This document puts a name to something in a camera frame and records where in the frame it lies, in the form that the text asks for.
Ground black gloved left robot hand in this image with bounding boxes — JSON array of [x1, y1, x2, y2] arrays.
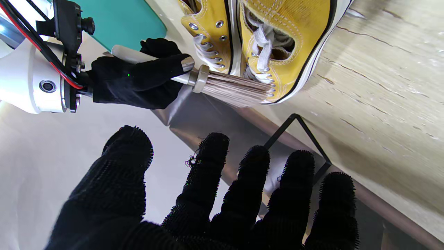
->
[[45, 125, 359, 250]]

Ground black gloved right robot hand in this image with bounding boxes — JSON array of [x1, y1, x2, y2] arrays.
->
[[85, 37, 195, 110]]

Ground yellow canvas sneaker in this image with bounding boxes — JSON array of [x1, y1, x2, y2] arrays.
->
[[238, 0, 354, 105], [177, 0, 241, 75]]

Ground white handled brown bristle brush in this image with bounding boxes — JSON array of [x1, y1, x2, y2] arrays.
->
[[111, 44, 275, 108]]

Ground green plastic basin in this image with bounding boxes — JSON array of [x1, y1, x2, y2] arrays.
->
[[75, 0, 168, 52]]

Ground small wooden bench black legs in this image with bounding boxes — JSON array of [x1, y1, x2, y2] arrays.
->
[[262, 113, 333, 188]]

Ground red black right arm cable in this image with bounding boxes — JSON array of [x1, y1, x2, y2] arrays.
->
[[0, 0, 84, 90]]

